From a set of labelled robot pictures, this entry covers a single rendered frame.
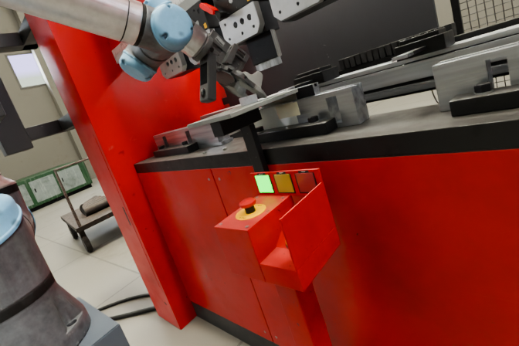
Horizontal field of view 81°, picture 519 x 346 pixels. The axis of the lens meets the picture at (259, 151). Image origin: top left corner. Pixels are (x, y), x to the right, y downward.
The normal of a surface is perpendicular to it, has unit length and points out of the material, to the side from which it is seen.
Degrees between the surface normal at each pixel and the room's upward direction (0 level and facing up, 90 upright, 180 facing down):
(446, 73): 90
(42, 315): 72
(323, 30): 90
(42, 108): 90
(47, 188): 90
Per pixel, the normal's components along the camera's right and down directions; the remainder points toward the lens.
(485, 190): -0.65, 0.35
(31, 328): 0.68, -0.41
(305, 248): 0.73, -0.10
